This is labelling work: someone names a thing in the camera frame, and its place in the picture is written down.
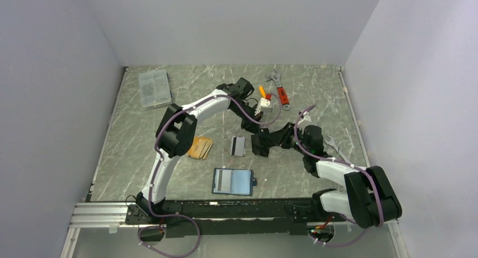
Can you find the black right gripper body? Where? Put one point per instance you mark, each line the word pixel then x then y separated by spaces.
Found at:
pixel 286 141

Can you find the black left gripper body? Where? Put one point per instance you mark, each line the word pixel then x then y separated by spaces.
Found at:
pixel 246 114

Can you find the blue leather card holder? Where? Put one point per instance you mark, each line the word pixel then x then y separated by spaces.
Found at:
pixel 243 182

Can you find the white credit card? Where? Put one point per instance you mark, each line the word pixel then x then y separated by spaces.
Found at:
pixel 224 181

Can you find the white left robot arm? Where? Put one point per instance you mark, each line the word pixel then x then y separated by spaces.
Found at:
pixel 176 132

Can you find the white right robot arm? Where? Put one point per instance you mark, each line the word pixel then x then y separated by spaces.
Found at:
pixel 367 196

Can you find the white card stack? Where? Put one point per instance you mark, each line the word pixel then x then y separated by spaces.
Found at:
pixel 238 146

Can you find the gold card stack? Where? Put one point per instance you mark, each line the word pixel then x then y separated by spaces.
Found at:
pixel 200 148

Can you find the orange screwdriver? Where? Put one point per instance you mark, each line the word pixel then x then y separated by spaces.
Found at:
pixel 262 92

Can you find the red adjustable wrench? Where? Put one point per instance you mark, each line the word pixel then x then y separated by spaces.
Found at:
pixel 275 76

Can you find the silver open-end wrench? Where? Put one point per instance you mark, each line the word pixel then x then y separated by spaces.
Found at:
pixel 331 141

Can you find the clear plastic screw box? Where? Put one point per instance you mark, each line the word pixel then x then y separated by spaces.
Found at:
pixel 154 88

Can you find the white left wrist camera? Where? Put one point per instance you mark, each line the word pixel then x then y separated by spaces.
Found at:
pixel 264 105

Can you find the black base frame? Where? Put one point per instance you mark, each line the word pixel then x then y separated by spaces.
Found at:
pixel 180 218

